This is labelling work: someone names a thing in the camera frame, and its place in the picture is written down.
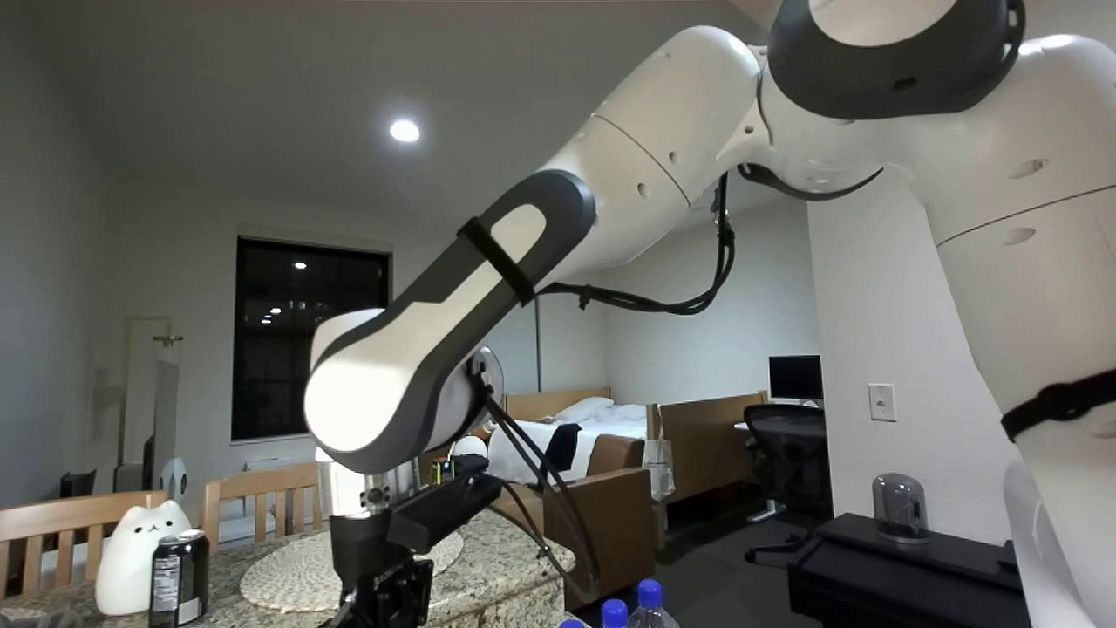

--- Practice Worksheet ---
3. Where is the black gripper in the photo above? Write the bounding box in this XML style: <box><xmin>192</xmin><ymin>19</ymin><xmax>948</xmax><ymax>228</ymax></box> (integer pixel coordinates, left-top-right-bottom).
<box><xmin>324</xmin><ymin>511</ymin><xmax>435</xmax><ymax>628</ymax></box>

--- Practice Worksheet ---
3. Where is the round woven placemat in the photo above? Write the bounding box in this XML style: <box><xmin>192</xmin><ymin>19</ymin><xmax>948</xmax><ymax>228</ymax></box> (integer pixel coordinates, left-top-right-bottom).
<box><xmin>235</xmin><ymin>525</ymin><xmax>467</xmax><ymax>618</ymax></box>

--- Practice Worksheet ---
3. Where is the wooden slatted chair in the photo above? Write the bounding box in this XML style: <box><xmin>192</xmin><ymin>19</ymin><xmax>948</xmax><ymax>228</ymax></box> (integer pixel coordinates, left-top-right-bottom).
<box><xmin>0</xmin><ymin>490</ymin><xmax>168</xmax><ymax>605</ymax></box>
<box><xmin>198</xmin><ymin>460</ymin><xmax>333</xmax><ymax>558</ymax></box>

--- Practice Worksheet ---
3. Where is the dark labelled can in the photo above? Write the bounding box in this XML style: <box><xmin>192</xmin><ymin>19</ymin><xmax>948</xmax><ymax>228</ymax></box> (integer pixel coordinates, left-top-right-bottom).
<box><xmin>147</xmin><ymin>527</ymin><xmax>213</xmax><ymax>628</ymax></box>

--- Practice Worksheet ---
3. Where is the small white appliance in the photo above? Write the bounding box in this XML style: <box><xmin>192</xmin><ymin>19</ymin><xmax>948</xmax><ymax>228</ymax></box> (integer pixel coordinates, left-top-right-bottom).
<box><xmin>156</xmin><ymin>455</ymin><xmax>192</xmax><ymax>503</ymax></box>

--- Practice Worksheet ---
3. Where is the white cat-shaped jar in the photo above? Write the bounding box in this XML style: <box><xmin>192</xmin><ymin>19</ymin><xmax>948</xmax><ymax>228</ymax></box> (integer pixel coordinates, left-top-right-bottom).
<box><xmin>92</xmin><ymin>498</ymin><xmax>194</xmax><ymax>622</ymax></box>

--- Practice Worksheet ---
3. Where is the white bedding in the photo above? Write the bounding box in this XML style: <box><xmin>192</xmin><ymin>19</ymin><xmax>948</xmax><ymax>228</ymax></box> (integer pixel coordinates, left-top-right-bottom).
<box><xmin>446</xmin><ymin>393</ymin><xmax>659</xmax><ymax>486</ymax></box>

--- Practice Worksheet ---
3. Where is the dark window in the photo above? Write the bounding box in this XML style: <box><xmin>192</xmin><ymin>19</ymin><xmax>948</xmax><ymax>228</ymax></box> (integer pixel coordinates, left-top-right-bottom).
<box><xmin>230</xmin><ymin>235</ymin><xmax>395</xmax><ymax>443</ymax></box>

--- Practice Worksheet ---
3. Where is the small dark box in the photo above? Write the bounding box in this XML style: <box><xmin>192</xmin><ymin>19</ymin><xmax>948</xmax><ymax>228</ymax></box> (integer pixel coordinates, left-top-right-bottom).
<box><xmin>56</xmin><ymin>468</ymin><xmax>102</xmax><ymax>503</ymax></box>

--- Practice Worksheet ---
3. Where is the wooden desk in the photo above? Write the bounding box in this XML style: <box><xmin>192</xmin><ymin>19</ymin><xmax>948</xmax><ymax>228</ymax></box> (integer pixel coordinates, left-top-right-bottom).
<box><xmin>654</xmin><ymin>392</ymin><xmax>770</xmax><ymax>503</ymax></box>

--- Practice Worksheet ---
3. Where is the black office chair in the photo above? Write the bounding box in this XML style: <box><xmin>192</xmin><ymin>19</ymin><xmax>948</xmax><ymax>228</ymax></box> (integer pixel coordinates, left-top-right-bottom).
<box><xmin>743</xmin><ymin>403</ymin><xmax>835</xmax><ymax>527</ymax></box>

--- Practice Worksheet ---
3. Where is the black computer monitor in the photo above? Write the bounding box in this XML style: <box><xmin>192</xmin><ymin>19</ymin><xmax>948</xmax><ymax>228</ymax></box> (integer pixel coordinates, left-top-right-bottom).
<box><xmin>764</xmin><ymin>351</ymin><xmax>825</xmax><ymax>406</ymax></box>

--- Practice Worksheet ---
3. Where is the round ceiling light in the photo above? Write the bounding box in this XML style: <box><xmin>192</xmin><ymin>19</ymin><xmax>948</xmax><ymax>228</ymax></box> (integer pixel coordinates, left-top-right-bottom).
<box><xmin>383</xmin><ymin>113</ymin><xmax>426</xmax><ymax>150</ymax></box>

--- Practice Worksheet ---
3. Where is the clear glass dome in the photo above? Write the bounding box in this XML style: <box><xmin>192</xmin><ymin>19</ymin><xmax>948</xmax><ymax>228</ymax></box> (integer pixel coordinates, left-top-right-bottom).
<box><xmin>868</xmin><ymin>471</ymin><xmax>926</xmax><ymax>540</ymax></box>

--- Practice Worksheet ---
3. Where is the black equipment case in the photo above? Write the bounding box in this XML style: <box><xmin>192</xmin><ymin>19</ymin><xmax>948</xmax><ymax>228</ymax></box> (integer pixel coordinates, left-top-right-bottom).
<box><xmin>783</xmin><ymin>511</ymin><xmax>1036</xmax><ymax>628</ymax></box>

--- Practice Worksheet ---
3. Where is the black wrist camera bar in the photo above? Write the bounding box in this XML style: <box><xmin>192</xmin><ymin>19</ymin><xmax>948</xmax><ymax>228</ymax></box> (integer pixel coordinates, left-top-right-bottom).
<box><xmin>383</xmin><ymin>471</ymin><xmax>509</xmax><ymax>550</ymax></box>

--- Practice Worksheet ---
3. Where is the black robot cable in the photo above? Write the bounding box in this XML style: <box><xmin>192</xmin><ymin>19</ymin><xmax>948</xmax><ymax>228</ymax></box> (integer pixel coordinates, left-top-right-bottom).
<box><xmin>462</xmin><ymin>162</ymin><xmax>885</xmax><ymax>585</ymax></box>

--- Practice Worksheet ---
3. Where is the white wall outlet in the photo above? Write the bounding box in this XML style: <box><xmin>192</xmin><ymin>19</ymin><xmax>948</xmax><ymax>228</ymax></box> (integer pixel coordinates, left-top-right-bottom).
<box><xmin>864</xmin><ymin>381</ymin><xmax>899</xmax><ymax>426</ymax></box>

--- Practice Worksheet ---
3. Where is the black strap band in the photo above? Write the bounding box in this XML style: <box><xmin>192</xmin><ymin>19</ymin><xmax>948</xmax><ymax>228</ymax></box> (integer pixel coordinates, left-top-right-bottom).
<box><xmin>997</xmin><ymin>367</ymin><xmax>1116</xmax><ymax>446</ymax></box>

